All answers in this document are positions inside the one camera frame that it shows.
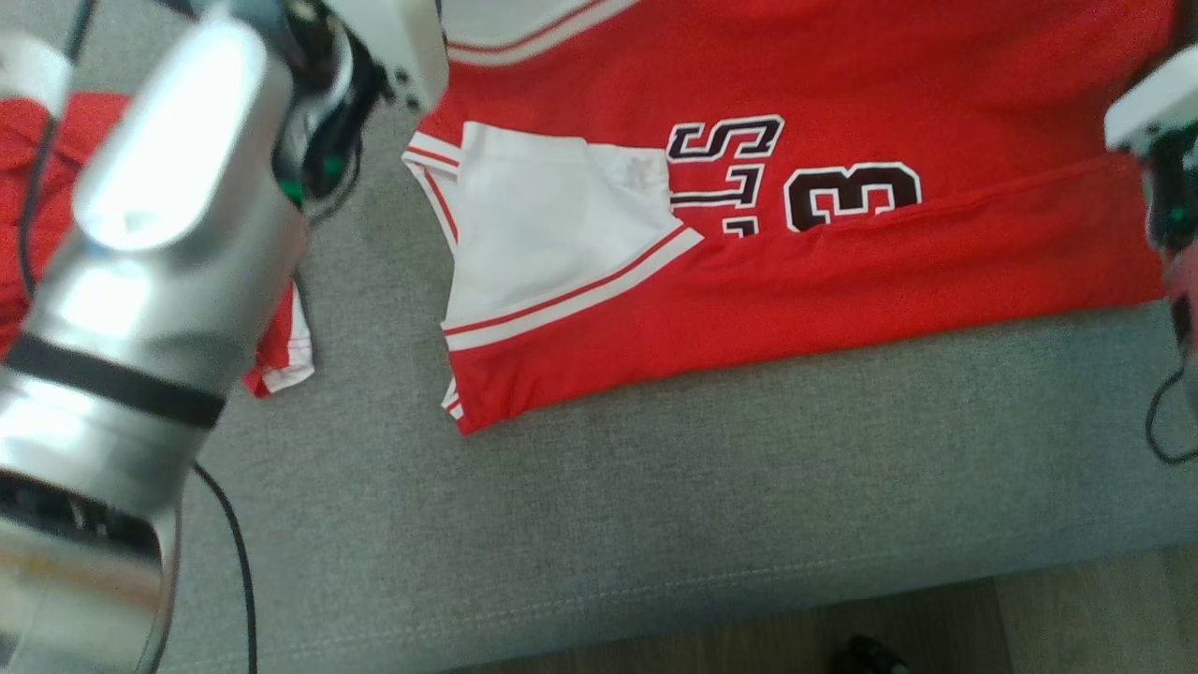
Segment red shorts with white trim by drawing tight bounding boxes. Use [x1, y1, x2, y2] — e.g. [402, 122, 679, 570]
[0, 91, 316, 400]

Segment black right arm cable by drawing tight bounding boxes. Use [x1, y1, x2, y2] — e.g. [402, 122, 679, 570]
[1146, 363, 1198, 467]

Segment red numbered basketball jersey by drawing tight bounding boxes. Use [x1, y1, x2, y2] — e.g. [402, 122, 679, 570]
[402, 0, 1182, 437]

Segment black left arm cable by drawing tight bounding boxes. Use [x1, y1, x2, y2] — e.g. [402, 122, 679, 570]
[191, 462, 259, 674]

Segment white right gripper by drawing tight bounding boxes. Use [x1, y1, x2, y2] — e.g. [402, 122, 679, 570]
[1104, 47, 1198, 155]

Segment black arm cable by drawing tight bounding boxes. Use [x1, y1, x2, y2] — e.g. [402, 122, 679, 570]
[191, 462, 259, 674]
[1146, 363, 1198, 467]

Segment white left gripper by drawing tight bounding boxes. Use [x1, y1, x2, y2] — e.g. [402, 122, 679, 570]
[321, 0, 451, 113]

